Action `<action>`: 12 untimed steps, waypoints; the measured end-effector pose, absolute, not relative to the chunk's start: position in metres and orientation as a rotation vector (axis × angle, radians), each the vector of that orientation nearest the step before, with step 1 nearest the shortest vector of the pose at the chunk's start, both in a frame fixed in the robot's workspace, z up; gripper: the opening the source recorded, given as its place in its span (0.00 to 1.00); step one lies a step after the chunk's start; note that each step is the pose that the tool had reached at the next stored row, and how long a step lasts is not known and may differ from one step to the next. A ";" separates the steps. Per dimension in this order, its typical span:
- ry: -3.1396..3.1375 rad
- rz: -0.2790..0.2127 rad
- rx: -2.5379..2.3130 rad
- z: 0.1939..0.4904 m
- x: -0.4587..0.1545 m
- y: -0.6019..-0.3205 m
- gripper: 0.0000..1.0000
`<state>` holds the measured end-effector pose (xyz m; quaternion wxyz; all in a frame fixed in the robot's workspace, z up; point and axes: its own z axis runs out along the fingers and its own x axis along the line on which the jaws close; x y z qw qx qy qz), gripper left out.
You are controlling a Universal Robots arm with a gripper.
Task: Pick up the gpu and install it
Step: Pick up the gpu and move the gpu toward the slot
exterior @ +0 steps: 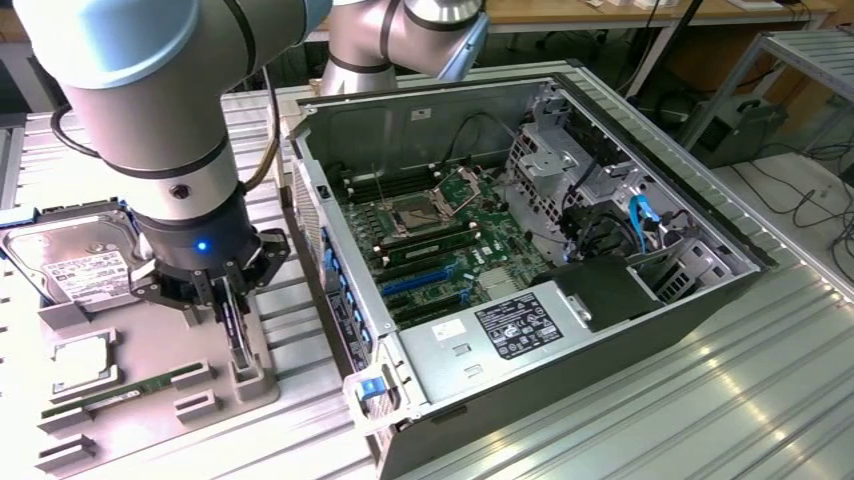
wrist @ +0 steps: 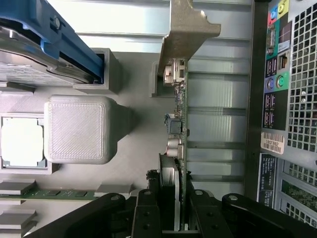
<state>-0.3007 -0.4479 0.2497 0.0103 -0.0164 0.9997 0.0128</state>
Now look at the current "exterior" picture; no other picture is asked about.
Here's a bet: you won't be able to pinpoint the metal slat side table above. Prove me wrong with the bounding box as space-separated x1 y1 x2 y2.
690 28 854 166

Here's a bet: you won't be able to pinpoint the green RAM stick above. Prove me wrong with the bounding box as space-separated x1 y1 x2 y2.
39 366 203 420

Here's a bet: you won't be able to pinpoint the socket cover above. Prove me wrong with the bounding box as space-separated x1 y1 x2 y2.
431 165 483 211

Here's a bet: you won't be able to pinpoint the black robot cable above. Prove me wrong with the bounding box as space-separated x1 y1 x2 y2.
50 64 282 194

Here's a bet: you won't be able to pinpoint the blue expansion slot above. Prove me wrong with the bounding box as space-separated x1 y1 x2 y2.
378 265 459 297

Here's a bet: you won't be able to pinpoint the metal disk bay cage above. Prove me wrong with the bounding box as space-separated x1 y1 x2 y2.
505 122 586 251

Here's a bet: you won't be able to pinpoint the black box on floor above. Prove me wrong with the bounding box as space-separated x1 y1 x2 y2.
693 97 790 169

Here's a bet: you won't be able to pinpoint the black wire in case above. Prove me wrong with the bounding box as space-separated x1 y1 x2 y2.
447 113 520 162

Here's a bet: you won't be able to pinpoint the silver power supply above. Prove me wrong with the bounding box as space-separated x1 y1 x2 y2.
398 279 600 407

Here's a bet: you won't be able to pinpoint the green motherboard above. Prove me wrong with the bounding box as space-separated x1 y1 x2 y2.
338 163 576 331

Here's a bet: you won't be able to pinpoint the CPU socket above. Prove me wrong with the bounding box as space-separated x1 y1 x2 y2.
390 197 442 239

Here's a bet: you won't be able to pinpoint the grey parts rack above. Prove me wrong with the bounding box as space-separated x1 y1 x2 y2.
0 209 286 479

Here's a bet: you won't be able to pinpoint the black expansion slot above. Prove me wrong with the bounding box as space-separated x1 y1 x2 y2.
387 292 473 324

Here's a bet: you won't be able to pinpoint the installed RAM stick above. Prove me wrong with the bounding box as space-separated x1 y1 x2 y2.
373 223 485 269

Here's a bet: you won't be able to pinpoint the CPU chip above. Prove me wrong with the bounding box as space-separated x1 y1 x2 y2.
51 341 114 392

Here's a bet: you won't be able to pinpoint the black plastic shroud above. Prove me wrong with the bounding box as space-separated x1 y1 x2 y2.
548 253 670 335

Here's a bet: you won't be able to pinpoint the blue case latch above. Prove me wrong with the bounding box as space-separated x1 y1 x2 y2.
355 378 390 402

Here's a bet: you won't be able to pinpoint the wooden desk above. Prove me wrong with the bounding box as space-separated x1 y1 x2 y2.
483 0 836 36

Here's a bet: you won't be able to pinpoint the black RAM slots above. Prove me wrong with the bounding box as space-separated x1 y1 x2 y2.
341 167 439 204

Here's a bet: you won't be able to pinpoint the open PC case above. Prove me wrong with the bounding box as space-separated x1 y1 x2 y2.
283 58 781 480

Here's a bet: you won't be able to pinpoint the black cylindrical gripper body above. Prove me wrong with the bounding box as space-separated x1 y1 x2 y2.
137 192 267 297

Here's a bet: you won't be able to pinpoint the blue wire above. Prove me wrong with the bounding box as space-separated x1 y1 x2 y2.
626 193 662 257

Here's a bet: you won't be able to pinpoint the hard disk drive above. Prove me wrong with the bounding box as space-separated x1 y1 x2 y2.
0 202 159 315

